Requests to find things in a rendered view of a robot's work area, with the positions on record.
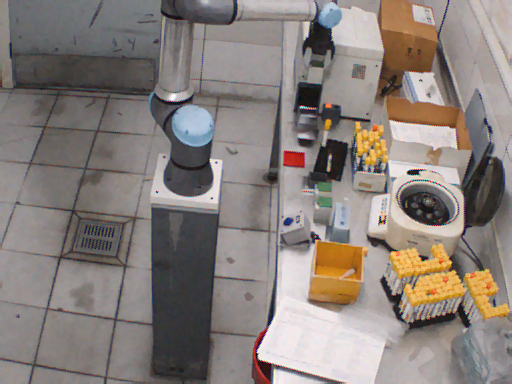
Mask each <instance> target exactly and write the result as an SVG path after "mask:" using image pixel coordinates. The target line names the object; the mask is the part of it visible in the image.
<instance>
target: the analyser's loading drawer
mask: <svg viewBox="0 0 512 384"><path fill-rule="evenodd" d="M318 131H319V129H318V128H317V99H312V98H303V97H298V134H297V138H302V139H311V140H318V138H317V137H318Z"/></svg>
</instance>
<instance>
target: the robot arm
mask: <svg viewBox="0 0 512 384"><path fill-rule="evenodd" d="M337 2H338V0H161V15H162V16H163V17H165V18H166V20H165V23H164V45H163V48H162V72H161V76H160V82H159V83H158V84H157V85H156V87H155V89H154V92H152V93H151V94H150V96H149V100H148V106H149V110H150V111H151V115H152V117H153V118H154V119H155V120H156V121H157V123H158V125H159V126H160V127H161V128H162V129H163V132H164V134H165V135H167V137H168V138H169V140H170V144H171V148H170V158H169V160H168V163H167V166H166V168H165V170H164V175H163V182H164V185H165V186H166V188H167V189H168V190H169V191H170V192H172V193H174V194H176V195H178V196H181V197H187V198H193V197H199V196H201V195H204V194H206V193H207V192H209V191H210V190H211V189H212V187H213V180H214V170H213V167H212V165H211V162H210V156H211V147H212V138H213V134H214V126H213V125H214V124H213V119H212V116H210V114H209V113H208V111H207V110H206V109H204V108H202V107H201V108H199V107H197V106H194V105H193V92H194V90H193V87H192V84H191V83H189V82H190V69H191V55H192V49H193V42H194V29H195V23H196V24H198V23H200V24H206V25H215V26H217V25H231V24H233V23H234V22H235V21H305V22H310V26H309V31H308V37H306V40H305V41H303V45H302V57H303V64H304V68H305V69H306V70H307V68H308V67H309V62H310V61H311V55H313V54H316V55H322V56H323V57H324V59H323V68H324V72H325V71H326V69H328V68H329V66H330V64H331V60H332V58H333V57H334V54H335V47H334V41H332V36H331V34H332V28H333V27H335V26H337V25H338V24H339V23H340V22H341V19H342V11H341V10H340V8H339V7H338V6H337ZM311 46H312V47H311Z"/></svg>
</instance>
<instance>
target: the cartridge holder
mask: <svg viewBox="0 0 512 384"><path fill-rule="evenodd" d="M319 182H322V183H332V179H327V173H319V172H309V173H308V177H306V176H303V177H302V191H310V192H314V189H315V184H318V183H319Z"/></svg>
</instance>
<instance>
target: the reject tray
mask: <svg viewBox="0 0 512 384"><path fill-rule="evenodd" d="M283 166H295V167H306V162H305V152H295V151H283Z"/></svg>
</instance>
